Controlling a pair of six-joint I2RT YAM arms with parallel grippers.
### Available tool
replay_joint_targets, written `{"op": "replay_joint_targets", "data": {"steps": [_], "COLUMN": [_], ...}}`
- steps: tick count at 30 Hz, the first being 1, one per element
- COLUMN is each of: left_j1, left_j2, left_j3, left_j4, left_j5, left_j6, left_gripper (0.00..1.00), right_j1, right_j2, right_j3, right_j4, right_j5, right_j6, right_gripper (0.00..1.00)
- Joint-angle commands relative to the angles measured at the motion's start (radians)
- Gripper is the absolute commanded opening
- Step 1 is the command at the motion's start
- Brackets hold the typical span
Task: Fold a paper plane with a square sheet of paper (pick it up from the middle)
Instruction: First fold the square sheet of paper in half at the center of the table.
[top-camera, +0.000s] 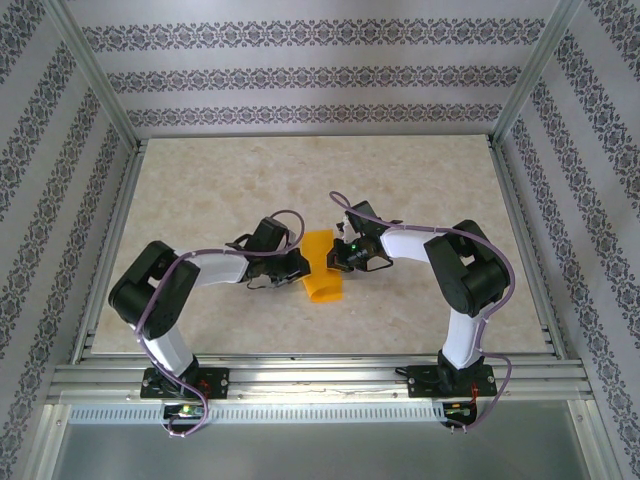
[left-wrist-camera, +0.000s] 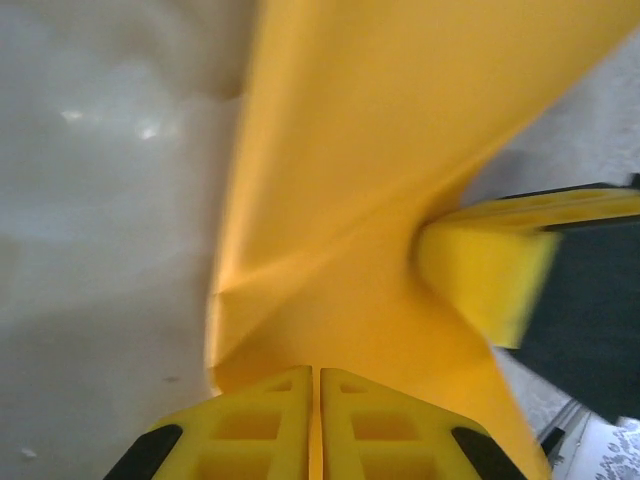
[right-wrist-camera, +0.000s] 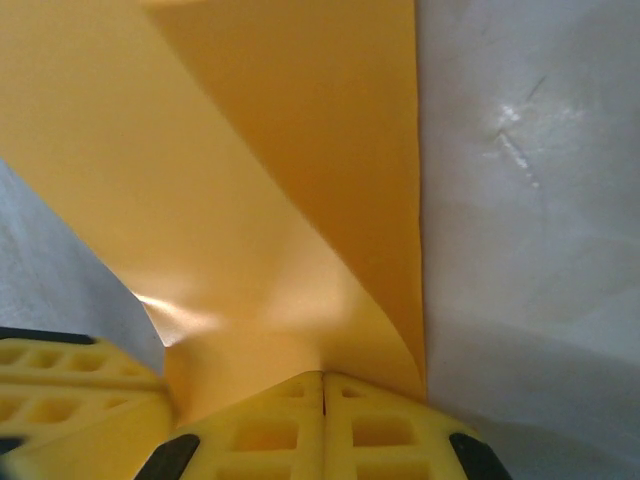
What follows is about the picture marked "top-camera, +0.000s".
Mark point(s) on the orange cloth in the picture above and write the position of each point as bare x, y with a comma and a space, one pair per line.
322, 287

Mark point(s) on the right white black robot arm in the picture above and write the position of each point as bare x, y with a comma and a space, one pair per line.
470, 280

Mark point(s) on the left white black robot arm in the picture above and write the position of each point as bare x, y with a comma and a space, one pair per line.
145, 295

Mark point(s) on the small circuit board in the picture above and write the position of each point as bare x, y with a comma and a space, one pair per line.
457, 411
185, 411

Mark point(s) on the grey metal panel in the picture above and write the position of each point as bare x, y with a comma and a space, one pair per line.
320, 450

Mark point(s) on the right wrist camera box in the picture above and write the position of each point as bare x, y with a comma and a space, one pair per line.
346, 230

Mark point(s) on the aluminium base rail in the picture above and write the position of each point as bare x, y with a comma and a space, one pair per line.
320, 382

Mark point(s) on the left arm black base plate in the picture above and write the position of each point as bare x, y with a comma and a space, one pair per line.
217, 382

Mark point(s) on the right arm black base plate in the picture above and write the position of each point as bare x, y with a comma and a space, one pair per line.
425, 385

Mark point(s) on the aluminium side rail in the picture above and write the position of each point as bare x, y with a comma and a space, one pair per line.
521, 220
112, 240

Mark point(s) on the aluminium corner post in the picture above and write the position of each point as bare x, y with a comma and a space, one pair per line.
535, 75
95, 75

